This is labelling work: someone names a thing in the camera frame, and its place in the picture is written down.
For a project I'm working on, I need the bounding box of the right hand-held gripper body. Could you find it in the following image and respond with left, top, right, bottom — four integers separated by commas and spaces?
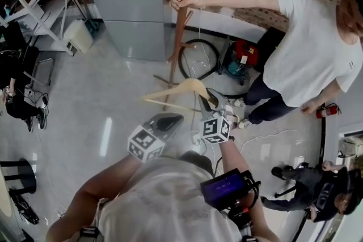
199, 99, 237, 145

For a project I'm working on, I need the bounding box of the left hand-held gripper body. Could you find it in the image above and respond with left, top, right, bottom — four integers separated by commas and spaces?
127, 113, 184, 163

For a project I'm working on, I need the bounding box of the wooden clothes hanger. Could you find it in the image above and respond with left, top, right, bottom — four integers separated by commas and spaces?
140, 78, 217, 116

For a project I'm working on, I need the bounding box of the person's right forearm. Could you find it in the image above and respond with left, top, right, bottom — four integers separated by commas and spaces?
219, 139, 275, 242

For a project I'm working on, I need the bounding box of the person's left forearm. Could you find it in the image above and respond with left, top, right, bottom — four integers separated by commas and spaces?
47, 153, 144, 237

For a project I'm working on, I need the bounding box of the red and green vacuum cleaner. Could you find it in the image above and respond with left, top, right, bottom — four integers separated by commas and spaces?
217, 38, 260, 86

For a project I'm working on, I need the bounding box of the person's white shirt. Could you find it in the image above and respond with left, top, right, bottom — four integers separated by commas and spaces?
95, 150, 248, 242

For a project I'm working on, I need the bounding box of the black monitor with blue screen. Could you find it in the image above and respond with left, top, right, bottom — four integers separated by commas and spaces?
199, 168, 262, 212

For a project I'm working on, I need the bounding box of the black box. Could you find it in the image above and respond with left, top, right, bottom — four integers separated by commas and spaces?
256, 26, 286, 74

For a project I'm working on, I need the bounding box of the red fire extinguisher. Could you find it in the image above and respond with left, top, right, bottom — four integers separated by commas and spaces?
315, 103, 342, 120

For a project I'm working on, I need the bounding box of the green broom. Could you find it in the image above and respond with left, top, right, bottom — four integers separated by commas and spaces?
75, 0, 100, 35

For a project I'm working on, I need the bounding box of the grey refrigerator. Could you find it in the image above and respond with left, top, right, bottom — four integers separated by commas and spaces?
73, 0, 174, 62

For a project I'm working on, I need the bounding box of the white plastic canister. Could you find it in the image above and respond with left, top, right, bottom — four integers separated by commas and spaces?
62, 19, 95, 54

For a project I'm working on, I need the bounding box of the grey folding chair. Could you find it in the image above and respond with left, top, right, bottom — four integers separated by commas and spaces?
30, 57, 55, 88

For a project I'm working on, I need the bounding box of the black round stool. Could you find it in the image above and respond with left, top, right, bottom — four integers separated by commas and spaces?
0, 158, 38, 196

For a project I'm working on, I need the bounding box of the round beige table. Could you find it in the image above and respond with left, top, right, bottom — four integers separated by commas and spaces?
0, 169, 14, 225

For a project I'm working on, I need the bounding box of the white metal shelf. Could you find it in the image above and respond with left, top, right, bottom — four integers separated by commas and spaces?
0, 0, 83, 55

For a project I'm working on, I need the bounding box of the black vacuum hose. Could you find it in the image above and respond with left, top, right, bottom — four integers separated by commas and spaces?
179, 38, 221, 80

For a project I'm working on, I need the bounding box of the white floor cable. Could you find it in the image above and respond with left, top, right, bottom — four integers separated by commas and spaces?
240, 129, 306, 152

